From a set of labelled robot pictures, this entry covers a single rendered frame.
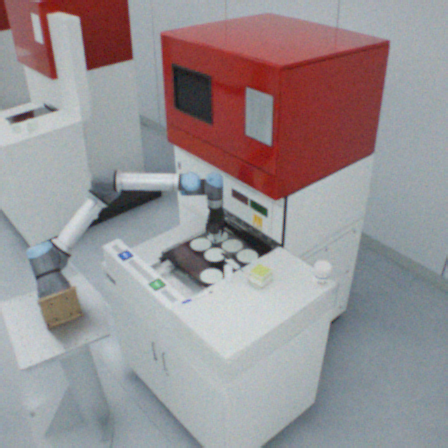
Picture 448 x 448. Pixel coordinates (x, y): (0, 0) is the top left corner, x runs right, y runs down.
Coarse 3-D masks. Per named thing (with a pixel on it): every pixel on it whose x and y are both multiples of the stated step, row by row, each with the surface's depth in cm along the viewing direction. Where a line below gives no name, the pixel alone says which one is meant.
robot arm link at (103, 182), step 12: (96, 180) 203; (108, 180) 201; (120, 180) 202; (132, 180) 202; (144, 180) 202; (156, 180) 202; (168, 180) 203; (180, 180) 203; (192, 180) 201; (96, 192) 207; (108, 192) 206; (192, 192) 209
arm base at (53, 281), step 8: (48, 272) 196; (56, 272) 198; (40, 280) 196; (48, 280) 195; (56, 280) 196; (64, 280) 200; (40, 288) 195; (48, 288) 194; (56, 288) 194; (64, 288) 197; (40, 296) 195
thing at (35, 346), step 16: (80, 288) 222; (0, 304) 212; (16, 304) 212; (32, 304) 213; (80, 304) 213; (96, 304) 213; (16, 320) 204; (32, 320) 204; (80, 320) 205; (96, 320) 205; (16, 336) 197; (32, 336) 197; (48, 336) 197; (64, 336) 197; (80, 336) 197; (96, 336) 198; (16, 352) 189; (32, 352) 190; (48, 352) 190; (64, 352) 190; (32, 368) 186
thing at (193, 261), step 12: (192, 240) 239; (240, 240) 238; (168, 252) 231; (180, 252) 231; (192, 252) 231; (204, 252) 231; (228, 252) 231; (180, 264) 224; (192, 264) 224; (204, 264) 224; (216, 264) 224; (228, 264) 224; (240, 264) 224
